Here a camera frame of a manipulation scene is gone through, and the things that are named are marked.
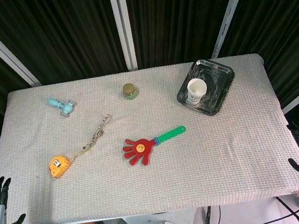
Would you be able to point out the yellow tape measure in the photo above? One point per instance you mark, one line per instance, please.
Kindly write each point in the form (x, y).
(58, 166)

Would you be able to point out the teal massage roller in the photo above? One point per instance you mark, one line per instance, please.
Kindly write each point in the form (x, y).
(61, 106)

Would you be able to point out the black metal tray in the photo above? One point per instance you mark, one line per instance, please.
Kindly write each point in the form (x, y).
(215, 78)

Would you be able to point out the white paper cup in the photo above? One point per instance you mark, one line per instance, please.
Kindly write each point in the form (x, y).
(196, 90)

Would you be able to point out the beige waffle weave tablecloth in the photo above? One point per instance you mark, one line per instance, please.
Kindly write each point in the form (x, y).
(176, 176)

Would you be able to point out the green jar gold lid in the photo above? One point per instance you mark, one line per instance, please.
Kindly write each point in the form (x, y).
(130, 91)

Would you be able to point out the black curtain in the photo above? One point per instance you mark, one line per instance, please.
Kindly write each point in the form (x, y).
(68, 31)

